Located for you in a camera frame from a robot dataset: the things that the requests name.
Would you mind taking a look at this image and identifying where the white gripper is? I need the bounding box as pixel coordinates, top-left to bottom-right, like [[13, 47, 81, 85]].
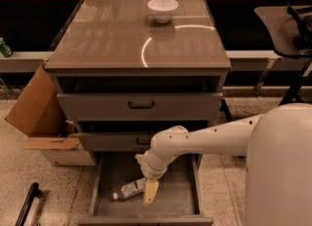
[[135, 153, 173, 206]]

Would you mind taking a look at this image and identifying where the clear plastic bottle white cap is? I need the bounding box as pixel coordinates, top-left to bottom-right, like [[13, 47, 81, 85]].
[[112, 177, 146, 201]]

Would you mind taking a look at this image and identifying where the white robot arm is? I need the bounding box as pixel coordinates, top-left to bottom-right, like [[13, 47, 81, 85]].
[[136, 103, 312, 226]]

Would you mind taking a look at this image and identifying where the bottom grey drawer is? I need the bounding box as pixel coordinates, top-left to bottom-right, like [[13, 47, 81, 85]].
[[78, 152, 214, 226]]

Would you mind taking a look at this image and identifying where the grey drawer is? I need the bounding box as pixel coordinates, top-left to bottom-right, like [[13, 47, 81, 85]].
[[78, 152, 214, 226], [58, 76, 222, 121], [78, 120, 209, 152]]

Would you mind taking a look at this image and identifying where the middle grey drawer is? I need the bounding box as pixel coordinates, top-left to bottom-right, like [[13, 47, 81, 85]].
[[78, 120, 209, 152]]

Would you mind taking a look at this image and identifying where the top grey drawer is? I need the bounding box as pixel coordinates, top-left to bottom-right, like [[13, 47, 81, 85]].
[[58, 76, 222, 121]]

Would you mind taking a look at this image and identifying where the grey drawer cabinet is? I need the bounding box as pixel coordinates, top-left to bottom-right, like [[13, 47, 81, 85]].
[[44, 0, 232, 226]]

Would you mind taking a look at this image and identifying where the green bottle on ledge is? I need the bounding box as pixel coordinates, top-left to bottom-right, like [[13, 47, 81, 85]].
[[0, 38, 13, 57]]

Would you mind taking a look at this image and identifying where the black bar on floor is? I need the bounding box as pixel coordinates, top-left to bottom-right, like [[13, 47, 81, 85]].
[[15, 182, 41, 226]]

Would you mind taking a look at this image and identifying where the open cardboard box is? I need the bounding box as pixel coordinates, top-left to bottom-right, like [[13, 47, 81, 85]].
[[5, 66, 97, 166]]

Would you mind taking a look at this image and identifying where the black table stand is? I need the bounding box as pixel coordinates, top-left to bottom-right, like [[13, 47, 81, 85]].
[[220, 63, 312, 122]]

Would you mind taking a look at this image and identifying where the white ceramic bowl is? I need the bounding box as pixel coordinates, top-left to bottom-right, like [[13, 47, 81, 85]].
[[147, 0, 178, 23]]

